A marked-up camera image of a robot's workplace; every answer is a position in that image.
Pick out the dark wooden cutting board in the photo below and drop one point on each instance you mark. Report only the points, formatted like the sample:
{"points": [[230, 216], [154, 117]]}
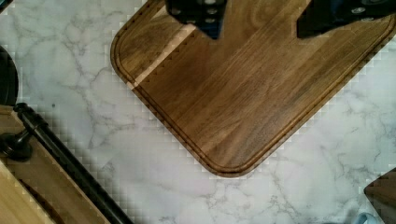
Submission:
{"points": [[234, 100]]}

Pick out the black metal drawer handle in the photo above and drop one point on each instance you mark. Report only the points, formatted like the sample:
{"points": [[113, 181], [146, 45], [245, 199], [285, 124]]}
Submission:
{"points": [[20, 123]]}

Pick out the light blue object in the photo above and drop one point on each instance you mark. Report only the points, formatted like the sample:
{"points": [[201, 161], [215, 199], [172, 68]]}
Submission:
{"points": [[365, 218]]}

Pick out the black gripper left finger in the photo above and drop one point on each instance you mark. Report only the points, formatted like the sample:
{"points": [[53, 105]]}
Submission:
{"points": [[206, 15]]}

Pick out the dark wooden board corner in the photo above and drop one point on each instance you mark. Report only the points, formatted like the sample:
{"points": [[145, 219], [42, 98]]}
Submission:
{"points": [[381, 193]]}

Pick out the light wooden drawer cabinet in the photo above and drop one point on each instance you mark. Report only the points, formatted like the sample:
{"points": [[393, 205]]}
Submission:
{"points": [[39, 191]]}

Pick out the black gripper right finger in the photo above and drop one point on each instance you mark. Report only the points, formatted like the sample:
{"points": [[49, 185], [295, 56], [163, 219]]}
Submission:
{"points": [[322, 16]]}

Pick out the black round object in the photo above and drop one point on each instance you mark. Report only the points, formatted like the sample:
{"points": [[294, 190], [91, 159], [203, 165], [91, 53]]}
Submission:
{"points": [[9, 83]]}

